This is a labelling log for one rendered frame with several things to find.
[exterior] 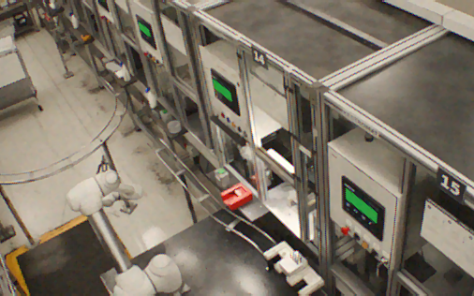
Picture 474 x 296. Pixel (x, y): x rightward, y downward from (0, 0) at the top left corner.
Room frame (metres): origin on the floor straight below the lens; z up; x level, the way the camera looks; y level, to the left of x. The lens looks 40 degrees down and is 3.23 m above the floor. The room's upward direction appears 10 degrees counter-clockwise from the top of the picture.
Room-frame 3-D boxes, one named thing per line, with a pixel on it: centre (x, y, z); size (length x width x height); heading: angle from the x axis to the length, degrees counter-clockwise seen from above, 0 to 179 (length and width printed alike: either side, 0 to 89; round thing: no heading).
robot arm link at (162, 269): (1.91, 0.57, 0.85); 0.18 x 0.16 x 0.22; 117
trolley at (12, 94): (5.34, 2.75, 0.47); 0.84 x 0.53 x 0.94; 111
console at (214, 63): (2.53, -0.05, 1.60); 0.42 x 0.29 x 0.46; 27
